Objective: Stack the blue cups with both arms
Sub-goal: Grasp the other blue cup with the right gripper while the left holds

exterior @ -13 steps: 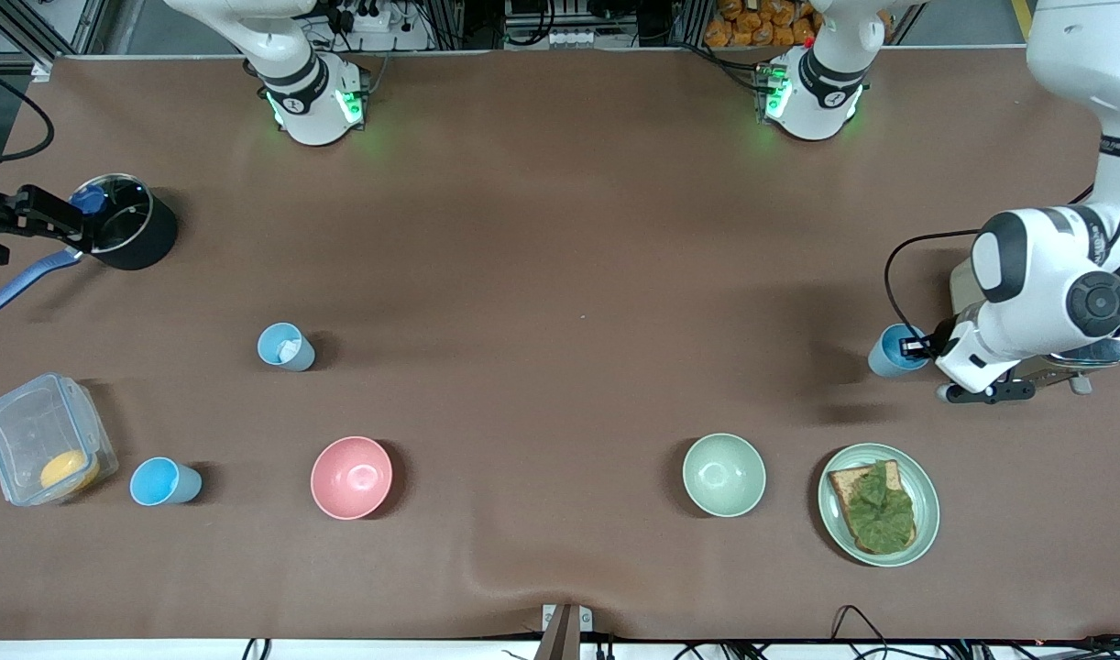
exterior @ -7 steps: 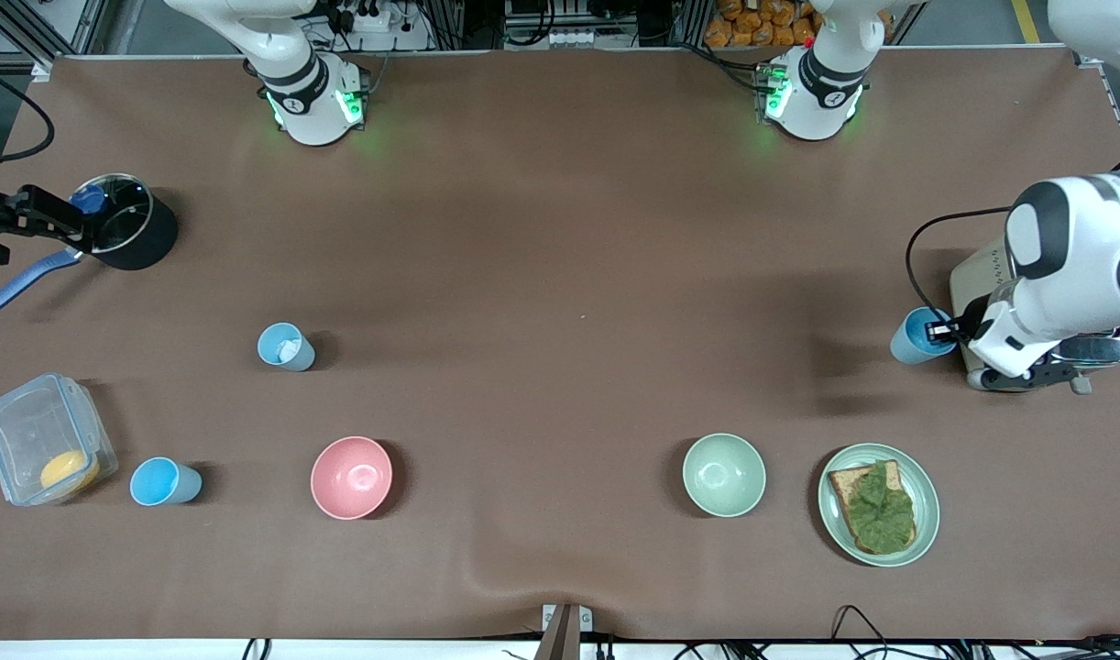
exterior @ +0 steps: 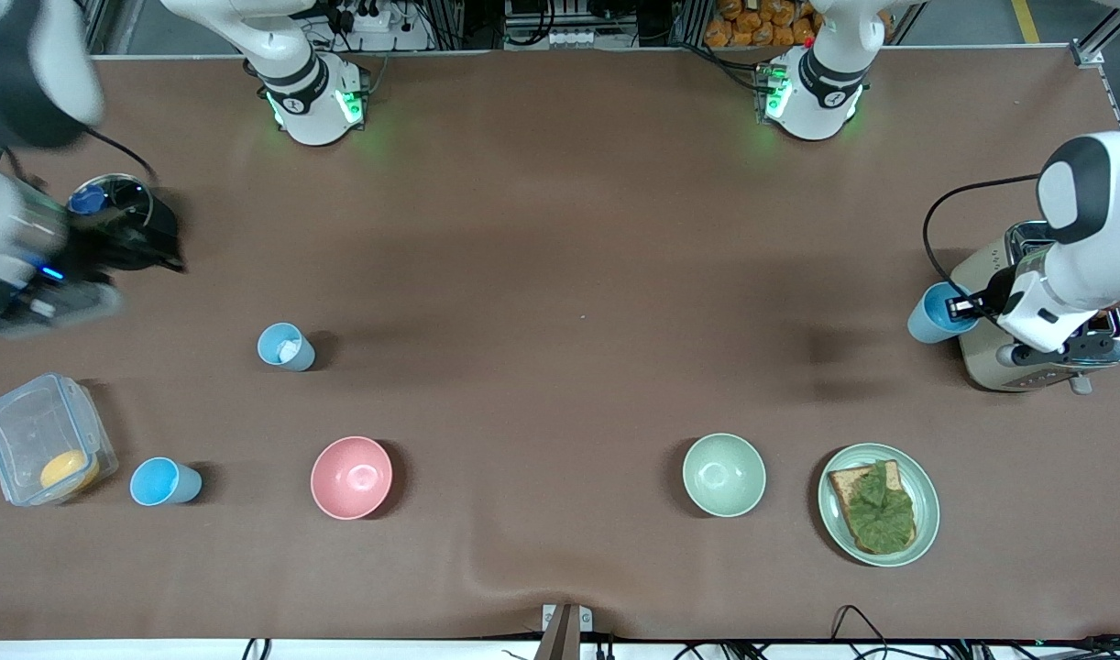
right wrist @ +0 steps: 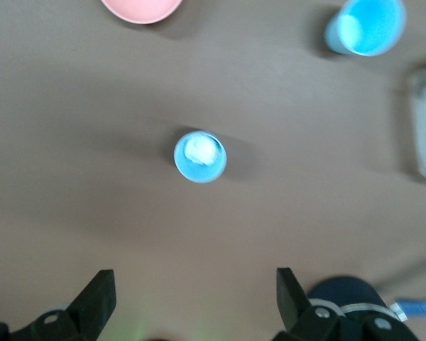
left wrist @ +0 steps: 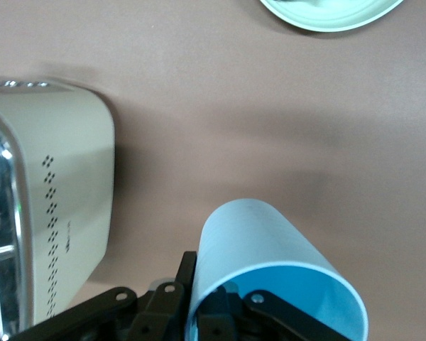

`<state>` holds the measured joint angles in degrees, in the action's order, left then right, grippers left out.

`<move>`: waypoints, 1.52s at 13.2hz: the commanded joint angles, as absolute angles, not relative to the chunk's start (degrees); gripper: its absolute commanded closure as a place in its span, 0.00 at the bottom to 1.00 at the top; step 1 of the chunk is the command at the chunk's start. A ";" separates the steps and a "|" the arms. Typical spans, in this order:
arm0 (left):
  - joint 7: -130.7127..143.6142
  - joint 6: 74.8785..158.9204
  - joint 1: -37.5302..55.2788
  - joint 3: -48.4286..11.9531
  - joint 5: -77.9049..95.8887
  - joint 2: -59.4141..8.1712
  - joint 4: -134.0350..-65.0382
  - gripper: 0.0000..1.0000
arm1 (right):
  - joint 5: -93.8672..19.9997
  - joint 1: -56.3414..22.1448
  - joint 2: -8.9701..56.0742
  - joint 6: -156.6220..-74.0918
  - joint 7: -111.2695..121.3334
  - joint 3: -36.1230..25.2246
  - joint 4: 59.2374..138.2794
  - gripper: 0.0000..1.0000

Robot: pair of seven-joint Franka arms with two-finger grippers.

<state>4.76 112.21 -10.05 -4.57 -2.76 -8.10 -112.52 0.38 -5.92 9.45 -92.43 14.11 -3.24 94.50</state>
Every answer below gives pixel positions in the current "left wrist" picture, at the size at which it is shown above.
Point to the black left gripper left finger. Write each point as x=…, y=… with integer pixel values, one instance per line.
x=145, y=316

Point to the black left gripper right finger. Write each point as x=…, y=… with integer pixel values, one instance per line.
x=216, y=319

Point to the light blue plastic cup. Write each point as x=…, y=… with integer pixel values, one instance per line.
x=252, y=234

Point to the cream chrome toaster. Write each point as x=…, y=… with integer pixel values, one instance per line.
x=74, y=142

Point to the brown table cover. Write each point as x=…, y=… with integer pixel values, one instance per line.
x=234, y=106

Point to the pale green plate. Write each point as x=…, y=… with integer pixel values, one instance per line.
x=323, y=21

